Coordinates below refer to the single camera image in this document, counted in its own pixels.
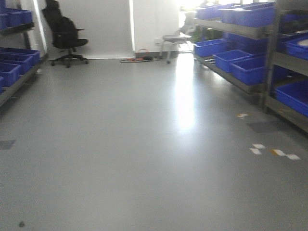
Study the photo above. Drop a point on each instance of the grey chair in background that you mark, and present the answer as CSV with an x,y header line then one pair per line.
x,y
181,36

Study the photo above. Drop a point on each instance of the right metal shelf rack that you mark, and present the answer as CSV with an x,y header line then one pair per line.
x,y
267,53

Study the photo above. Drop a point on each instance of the metal shelf rack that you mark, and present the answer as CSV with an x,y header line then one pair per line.
x,y
16,65
267,53

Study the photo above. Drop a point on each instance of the blue bin far background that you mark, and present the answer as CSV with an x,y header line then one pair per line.
x,y
210,47

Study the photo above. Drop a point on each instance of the black office chair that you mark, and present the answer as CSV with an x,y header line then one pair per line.
x,y
64,33

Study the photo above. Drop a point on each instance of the left metal shelf rack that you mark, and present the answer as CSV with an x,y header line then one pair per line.
x,y
16,65

